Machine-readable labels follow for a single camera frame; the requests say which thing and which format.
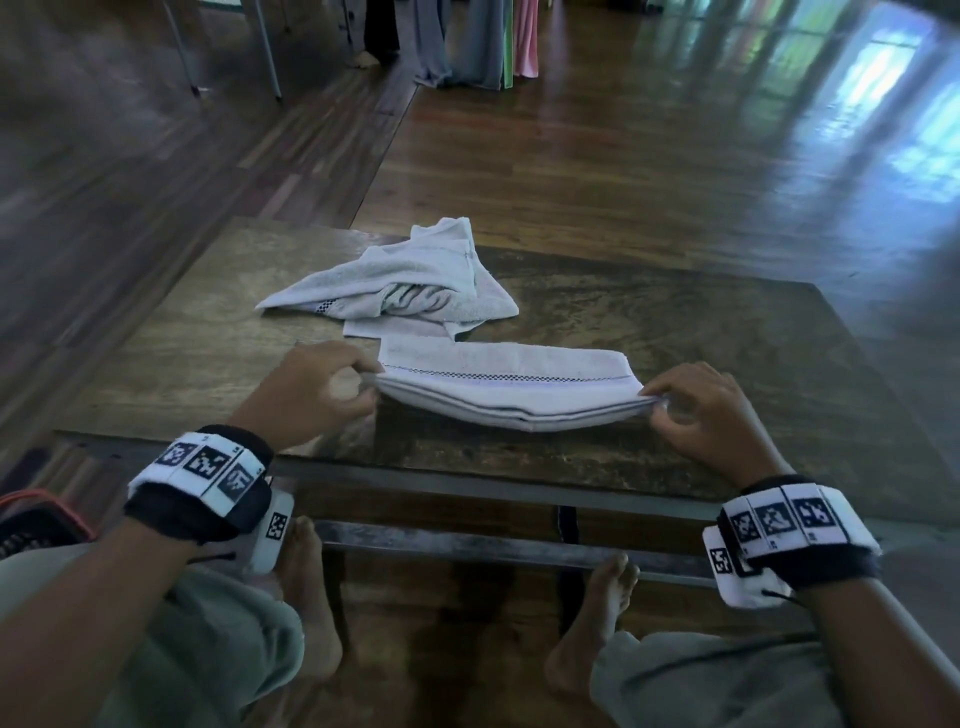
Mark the person's left hand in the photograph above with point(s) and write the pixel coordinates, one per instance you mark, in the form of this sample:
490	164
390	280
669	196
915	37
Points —
300	397

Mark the person's right hand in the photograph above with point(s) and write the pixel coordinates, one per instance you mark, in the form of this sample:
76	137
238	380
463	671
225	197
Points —
712	420

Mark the person's left thumb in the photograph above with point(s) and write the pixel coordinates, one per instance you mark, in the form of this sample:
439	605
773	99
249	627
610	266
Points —
361	401

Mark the person's right thumb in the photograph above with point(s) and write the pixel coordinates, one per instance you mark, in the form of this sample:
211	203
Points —
664	424

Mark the white towel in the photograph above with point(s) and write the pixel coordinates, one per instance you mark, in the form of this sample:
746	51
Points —
409	289
510	386

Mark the person's right forearm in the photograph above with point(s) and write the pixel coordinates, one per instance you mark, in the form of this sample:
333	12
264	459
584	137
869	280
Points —
892	660

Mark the person's left forearm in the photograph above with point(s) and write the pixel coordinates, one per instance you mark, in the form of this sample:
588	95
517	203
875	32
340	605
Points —
82	622

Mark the crumpled white towel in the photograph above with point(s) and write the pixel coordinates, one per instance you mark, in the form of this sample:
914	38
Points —
409	289

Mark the right wrist marker band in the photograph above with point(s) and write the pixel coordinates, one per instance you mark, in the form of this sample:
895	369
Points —
795	532

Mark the wrist marker band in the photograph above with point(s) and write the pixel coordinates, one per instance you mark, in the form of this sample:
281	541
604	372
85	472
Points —
199	480
795	532

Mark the left wrist marker band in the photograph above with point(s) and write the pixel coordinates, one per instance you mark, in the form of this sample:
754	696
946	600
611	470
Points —
199	480

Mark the person's left foot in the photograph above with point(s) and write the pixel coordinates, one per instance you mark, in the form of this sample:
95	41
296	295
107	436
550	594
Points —
311	585

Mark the person's foot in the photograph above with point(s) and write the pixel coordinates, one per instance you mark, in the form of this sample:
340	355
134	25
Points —
365	58
311	585
592	622

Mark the metal table crossbar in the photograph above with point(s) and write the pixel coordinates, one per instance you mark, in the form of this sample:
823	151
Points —
510	551

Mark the person's right foot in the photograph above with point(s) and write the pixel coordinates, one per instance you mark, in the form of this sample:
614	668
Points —
592	622

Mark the person's grey-green trousers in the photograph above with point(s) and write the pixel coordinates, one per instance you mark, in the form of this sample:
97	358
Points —
217	652

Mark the black basket with orange rim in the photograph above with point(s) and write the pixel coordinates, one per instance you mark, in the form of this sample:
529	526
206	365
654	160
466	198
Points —
37	517

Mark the metal stand legs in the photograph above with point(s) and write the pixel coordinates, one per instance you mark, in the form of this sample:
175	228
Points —
262	52

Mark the grey hanging cloths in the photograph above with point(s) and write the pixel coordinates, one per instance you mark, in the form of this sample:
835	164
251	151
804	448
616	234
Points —
461	41

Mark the pink hanging cloth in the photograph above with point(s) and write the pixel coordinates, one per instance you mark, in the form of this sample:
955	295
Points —
526	37

